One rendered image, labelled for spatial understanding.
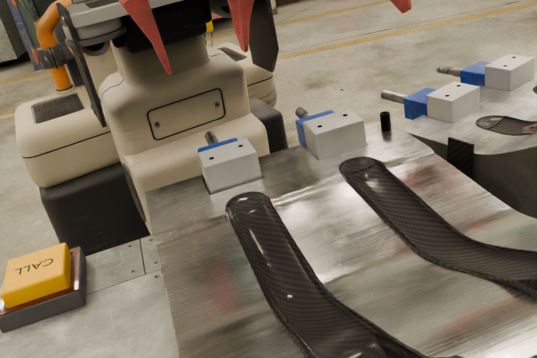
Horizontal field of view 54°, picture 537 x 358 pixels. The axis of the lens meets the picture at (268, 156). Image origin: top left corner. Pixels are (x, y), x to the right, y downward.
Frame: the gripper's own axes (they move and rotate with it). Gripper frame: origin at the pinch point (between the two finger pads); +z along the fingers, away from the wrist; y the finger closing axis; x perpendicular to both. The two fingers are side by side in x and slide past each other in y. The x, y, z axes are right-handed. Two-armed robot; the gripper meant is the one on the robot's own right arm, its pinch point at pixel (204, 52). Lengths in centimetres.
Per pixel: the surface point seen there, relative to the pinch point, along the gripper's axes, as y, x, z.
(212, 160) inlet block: -2.0, -1.3, 9.4
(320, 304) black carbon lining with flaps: 0.4, -19.8, 13.0
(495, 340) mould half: 4.9, -30.9, 8.1
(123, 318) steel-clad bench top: -14.1, -3.5, 20.9
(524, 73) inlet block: 38.6, 6.7, 14.8
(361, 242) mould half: 5.6, -15.2, 13.1
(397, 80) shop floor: 137, 224, 100
